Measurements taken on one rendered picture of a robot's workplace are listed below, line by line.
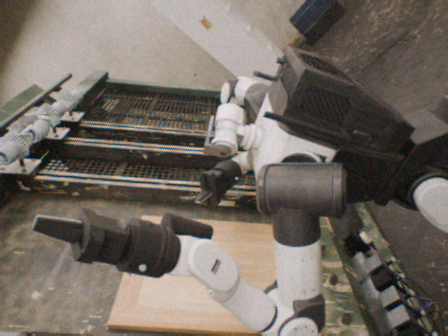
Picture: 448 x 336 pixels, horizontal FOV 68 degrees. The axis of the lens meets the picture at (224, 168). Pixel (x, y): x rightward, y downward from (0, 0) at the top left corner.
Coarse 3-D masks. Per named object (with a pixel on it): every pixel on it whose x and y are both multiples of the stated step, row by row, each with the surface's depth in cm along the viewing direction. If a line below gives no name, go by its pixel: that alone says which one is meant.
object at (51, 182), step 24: (24, 144) 125; (0, 168) 124; (24, 168) 127; (48, 192) 132; (72, 192) 132; (96, 192) 131; (120, 192) 131; (144, 192) 131; (168, 192) 131; (192, 192) 131; (240, 192) 132
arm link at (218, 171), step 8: (216, 168) 109; (224, 168) 108; (232, 168) 110; (200, 176) 103; (208, 176) 102; (216, 176) 102; (224, 176) 107; (232, 176) 108; (200, 184) 105; (208, 184) 104; (216, 184) 103; (224, 184) 107; (232, 184) 109; (216, 192) 103; (224, 192) 108; (208, 200) 107; (216, 200) 104
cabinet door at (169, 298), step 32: (224, 224) 124; (256, 224) 125; (256, 256) 112; (128, 288) 97; (160, 288) 98; (192, 288) 99; (128, 320) 88; (160, 320) 89; (192, 320) 90; (224, 320) 91
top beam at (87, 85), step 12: (96, 72) 232; (84, 84) 210; (96, 84) 216; (84, 96) 198; (96, 96) 218; (84, 108) 199; (36, 120) 163; (48, 120) 164; (60, 120) 169; (36, 144) 147; (36, 156) 148; (0, 180) 124; (12, 180) 131; (0, 192) 124
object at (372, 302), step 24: (336, 240) 120; (360, 240) 116; (360, 264) 111; (384, 264) 104; (360, 288) 106; (384, 288) 99; (360, 312) 94; (384, 312) 96; (408, 312) 89; (432, 312) 99
